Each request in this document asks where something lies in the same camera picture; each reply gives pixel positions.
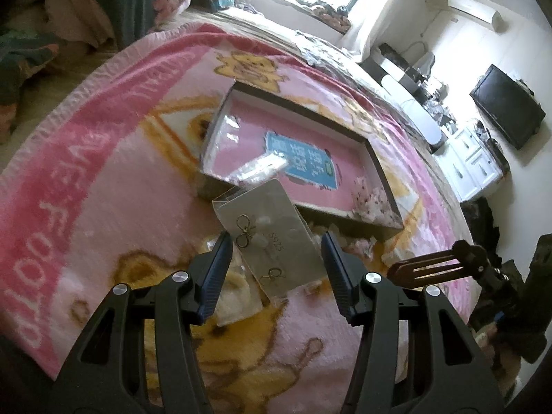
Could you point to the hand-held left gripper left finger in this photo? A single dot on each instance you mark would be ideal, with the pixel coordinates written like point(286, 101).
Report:
point(215, 276)

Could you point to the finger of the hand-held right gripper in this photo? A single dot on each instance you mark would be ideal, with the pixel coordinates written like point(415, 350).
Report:
point(414, 269)

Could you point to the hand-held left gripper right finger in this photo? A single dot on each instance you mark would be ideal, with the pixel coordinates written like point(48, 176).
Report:
point(340, 276)

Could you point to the clear earring card packet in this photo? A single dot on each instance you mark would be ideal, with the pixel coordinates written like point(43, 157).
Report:
point(280, 224)

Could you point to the shallow grey box pink inside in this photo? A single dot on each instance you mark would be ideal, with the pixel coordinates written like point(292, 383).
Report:
point(302, 110)

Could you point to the person's right forearm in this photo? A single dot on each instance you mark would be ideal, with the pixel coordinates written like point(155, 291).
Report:
point(539, 302)

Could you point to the person's right hand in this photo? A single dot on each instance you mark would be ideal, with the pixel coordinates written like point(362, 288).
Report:
point(502, 362)

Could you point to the crumpled clear plastic packet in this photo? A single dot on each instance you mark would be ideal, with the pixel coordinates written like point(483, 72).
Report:
point(237, 306)

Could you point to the dark clothes pile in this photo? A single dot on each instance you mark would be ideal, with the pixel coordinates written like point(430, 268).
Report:
point(481, 228)

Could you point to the pink flower hair accessory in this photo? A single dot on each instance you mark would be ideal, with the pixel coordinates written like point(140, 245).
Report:
point(373, 200)

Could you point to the small clear plastic bag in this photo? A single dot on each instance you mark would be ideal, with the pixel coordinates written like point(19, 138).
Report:
point(258, 168)

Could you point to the white drawer cabinet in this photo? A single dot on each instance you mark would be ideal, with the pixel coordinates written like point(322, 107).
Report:
point(474, 168)

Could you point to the blue printed card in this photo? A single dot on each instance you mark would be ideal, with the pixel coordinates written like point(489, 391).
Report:
point(302, 159)

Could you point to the pink bear printed blanket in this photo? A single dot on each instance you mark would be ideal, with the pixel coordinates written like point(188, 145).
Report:
point(108, 207)

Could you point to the white bed footboard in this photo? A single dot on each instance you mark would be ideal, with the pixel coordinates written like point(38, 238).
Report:
point(414, 112)

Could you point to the black flat television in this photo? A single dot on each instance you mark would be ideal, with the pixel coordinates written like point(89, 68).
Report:
point(509, 105)

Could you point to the cluttered dark dresser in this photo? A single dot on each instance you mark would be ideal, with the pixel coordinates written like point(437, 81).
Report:
point(396, 67)

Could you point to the grey crumpled garment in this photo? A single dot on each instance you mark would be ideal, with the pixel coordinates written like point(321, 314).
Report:
point(327, 49)

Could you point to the white sheer curtain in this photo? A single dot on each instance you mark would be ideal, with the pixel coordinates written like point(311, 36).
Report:
point(388, 13)

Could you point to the pile of windowsill clutter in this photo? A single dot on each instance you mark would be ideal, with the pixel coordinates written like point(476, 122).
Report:
point(323, 13)

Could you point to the dark floral quilt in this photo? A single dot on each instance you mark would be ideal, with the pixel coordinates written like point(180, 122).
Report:
point(129, 0)

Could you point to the white wall air conditioner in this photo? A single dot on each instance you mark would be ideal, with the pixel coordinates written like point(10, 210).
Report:
point(474, 8)

